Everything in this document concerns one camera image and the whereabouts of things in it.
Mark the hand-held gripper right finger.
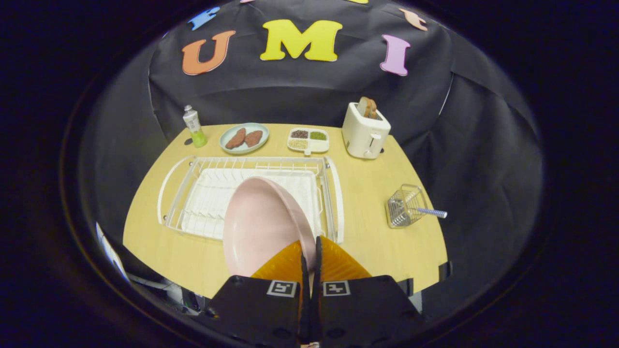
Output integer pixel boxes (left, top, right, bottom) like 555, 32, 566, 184
312, 235, 426, 345

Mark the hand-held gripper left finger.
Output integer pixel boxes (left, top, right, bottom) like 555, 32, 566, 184
206, 240, 310, 345

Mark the white wire dish rack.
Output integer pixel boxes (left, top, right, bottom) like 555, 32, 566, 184
157, 155, 345, 245

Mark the pink plate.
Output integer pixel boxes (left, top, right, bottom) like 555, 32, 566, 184
222, 176, 317, 278

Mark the metal wire basket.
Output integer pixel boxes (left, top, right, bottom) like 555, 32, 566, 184
385, 184, 429, 229

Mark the spoon with striped handle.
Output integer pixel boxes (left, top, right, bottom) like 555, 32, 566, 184
401, 205, 448, 219

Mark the light green plate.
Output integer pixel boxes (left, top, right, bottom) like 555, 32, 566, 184
219, 122, 270, 155

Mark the white divided seed tray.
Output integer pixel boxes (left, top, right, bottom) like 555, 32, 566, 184
287, 127, 330, 156

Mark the white drain tray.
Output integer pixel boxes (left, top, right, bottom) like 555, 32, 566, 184
180, 167, 322, 240

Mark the white toaster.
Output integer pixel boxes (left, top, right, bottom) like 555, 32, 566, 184
341, 101, 391, 160

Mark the brown toast slice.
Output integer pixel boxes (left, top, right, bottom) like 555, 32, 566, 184
358, 97, 379, 120

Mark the black backdrop cloth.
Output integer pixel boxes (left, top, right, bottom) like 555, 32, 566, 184
80, 0, 545, 319

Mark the clear bottle with green liquid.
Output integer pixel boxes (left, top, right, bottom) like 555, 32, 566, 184
183, 105, 208, 148

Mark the white device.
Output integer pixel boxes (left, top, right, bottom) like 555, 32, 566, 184
96, 222, 130, 282

